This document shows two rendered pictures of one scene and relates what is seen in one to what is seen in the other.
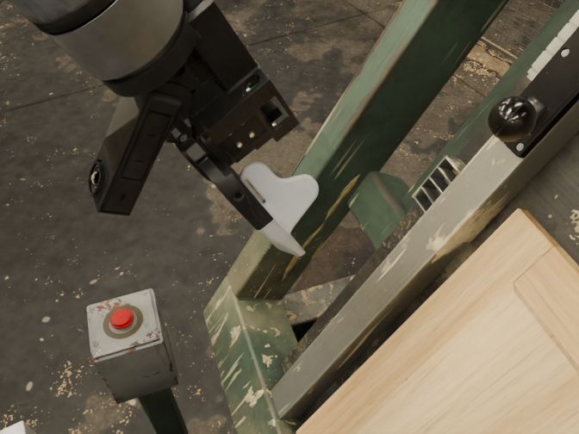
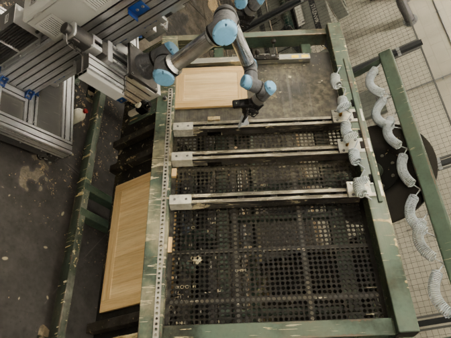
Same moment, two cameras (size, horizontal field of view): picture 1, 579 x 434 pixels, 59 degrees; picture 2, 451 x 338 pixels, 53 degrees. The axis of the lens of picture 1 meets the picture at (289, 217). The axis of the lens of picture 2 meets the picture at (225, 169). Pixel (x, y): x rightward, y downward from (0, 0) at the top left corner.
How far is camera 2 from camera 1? 2.75 m
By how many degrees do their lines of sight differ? 33
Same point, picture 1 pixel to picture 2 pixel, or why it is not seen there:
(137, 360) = (159, 29)
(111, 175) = not seen: hidden behind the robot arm
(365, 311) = (212, 60)
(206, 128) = (243, 22)
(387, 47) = (246, 34)
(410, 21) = (252, 35)
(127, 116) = (239, 13)
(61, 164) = not seen: outside the picture
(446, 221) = (235, 60)
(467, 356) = (223, 74)
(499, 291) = (235, 71)
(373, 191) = (221, 50)
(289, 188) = not seen: hidden behind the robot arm
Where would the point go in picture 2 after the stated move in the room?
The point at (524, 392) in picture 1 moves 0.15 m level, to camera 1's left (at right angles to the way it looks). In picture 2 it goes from (228, 81) to (217, 63)
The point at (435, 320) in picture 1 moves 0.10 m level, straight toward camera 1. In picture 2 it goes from (222, 69) to (216, 69)
